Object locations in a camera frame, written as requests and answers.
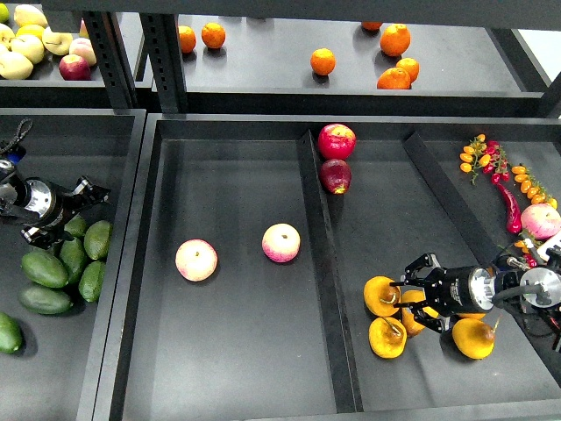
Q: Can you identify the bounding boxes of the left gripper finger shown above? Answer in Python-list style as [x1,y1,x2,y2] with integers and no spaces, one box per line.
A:
[21,227,73,250]
[65,176,110,214]

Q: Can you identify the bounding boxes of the green avocado lower left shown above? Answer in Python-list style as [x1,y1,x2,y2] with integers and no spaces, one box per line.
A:
[0,312,23,354]

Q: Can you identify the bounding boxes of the pink peach on shelf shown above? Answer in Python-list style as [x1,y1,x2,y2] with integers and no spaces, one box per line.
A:
[69,38,97,68]

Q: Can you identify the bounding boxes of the pale yellow apple shelf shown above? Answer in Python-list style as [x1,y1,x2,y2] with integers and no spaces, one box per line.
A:
[42,27,74,56]

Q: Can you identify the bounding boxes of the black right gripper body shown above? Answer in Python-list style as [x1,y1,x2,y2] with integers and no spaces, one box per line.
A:
[423,267,495,317]

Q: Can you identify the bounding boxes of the orange on shelf centre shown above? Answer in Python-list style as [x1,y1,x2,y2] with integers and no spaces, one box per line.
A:
[310,48,337,76]

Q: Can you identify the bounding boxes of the black centre tray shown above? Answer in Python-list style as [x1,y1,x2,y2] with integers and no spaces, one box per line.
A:
[95,114,560,420]

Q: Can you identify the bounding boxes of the yellow pear with stem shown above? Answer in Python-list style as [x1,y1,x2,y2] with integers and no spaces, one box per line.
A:
[368,317,408,359]

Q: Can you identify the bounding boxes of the pink apple centre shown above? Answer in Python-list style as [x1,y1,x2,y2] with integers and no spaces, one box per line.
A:
[261,223,301,263]

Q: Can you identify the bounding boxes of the dark green avocado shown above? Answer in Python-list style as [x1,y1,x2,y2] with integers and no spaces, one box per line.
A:
[21,250,68,289]

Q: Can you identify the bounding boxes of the pink apple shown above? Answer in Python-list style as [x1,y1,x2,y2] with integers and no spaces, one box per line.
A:
[175,239,218,282]
[261,223,301,263]

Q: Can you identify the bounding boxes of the green avocado top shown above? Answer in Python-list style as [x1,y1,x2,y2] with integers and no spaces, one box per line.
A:
[64,214,88,238]

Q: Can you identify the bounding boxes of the cherry tomato bunch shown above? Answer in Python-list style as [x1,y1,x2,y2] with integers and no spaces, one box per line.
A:
[459,133,558,210]

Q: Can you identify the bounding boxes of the orange shelf small right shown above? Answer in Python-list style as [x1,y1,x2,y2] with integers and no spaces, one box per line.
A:
[395,57,420,83]

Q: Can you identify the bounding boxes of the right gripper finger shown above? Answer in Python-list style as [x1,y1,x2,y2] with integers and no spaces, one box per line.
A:
[389,253,443,289]
[401,303,451,334]

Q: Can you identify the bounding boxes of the red apple on shelf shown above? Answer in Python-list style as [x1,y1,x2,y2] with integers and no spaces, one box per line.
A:
[59,54,91,81]

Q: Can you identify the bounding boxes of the black upper shelf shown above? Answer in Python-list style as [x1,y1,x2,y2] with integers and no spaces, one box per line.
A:
[1,1,560,118]

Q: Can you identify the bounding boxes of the large orange on shelf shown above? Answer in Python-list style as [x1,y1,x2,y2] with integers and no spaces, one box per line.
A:
[380,23,411,57]

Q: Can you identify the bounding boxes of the red chili pepper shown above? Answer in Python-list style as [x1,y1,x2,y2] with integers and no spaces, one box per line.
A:
[496,183,522,234]

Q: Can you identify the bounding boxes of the black left tray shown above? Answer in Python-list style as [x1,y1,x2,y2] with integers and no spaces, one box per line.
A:
[1,109,146,420]

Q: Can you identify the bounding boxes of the pink apple right bin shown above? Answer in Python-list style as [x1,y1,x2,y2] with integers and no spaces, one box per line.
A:
[521,203,560,240]

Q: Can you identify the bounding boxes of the green avocado right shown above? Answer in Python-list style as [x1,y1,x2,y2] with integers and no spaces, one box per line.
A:
[83,220,113,260]

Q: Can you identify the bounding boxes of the dark red apple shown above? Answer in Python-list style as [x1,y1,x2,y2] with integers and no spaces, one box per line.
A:
[319,159,352,195]

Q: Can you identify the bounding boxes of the black tray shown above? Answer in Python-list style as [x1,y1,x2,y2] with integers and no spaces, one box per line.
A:
[95,114,560,420]
[1,109,146,420]

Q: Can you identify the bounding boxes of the tall yellow pear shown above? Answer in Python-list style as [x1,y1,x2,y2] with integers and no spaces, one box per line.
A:
[401,289,439,338]

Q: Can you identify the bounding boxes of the bright red apple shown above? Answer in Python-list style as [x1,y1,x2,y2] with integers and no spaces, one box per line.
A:
[317,124,357,161]

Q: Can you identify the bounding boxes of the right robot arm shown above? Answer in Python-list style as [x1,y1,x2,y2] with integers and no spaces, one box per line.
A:
[389,246,560,351]

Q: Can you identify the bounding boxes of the pale yellow pear shelf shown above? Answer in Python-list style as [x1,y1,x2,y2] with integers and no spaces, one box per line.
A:
[0,52,33,80]

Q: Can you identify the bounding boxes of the orange shelf front right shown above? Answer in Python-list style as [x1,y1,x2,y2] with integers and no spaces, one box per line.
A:
[377,68,411,89]

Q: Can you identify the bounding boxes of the orange on shelf left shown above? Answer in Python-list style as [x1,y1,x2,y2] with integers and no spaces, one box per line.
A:
[178,25,196,54]

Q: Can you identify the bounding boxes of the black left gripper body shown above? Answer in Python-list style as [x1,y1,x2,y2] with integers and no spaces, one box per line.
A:
[23,178,78,231]

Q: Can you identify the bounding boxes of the pink apple left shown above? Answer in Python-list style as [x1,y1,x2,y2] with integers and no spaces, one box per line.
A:
[175,239,218,282]

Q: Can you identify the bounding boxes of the orange at shelf back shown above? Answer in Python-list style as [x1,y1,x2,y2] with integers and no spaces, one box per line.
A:
[360,21,383,32]

